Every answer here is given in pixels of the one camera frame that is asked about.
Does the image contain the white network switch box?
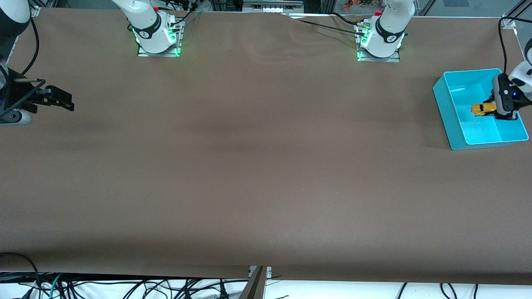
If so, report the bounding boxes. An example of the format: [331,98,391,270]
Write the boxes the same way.
[242,0,304,14]

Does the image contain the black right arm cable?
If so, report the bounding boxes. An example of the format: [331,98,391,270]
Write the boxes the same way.
[19,17,40,78]

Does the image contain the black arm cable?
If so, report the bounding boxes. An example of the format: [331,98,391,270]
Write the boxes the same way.
[499,17,521,76]
[19,17,40,78]

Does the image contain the long black table cable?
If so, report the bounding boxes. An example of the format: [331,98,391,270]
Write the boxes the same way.
[283,14,366,34]

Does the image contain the yellow beetle toy car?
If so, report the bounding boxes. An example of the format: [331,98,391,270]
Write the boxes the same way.
[470,103,498,117]

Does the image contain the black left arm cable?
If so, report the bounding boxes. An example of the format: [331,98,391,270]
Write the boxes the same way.
[499,17,521,76]

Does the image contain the teal floor cable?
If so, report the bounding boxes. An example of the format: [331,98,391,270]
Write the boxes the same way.
[49,273,64,299]

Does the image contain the aluminium frame profile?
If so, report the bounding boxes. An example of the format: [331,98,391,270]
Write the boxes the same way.
[505,0,532,21]

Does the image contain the turquoise plastic bin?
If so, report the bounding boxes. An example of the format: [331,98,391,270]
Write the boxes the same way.
[432,69,530,151]

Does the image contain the brown table cover sheet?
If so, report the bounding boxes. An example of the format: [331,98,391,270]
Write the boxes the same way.
[0,7,532,285]

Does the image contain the black looped floor cable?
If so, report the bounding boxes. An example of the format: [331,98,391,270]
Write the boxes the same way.
[0,252,42,299]

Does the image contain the orange background objects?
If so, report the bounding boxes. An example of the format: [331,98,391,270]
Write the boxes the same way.
[343,0,374,11]

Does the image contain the grey support beam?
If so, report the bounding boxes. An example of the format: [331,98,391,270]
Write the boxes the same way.
[238,267,267,299]

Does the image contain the short black table cable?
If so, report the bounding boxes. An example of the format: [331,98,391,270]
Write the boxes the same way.
[330,12,366,26]

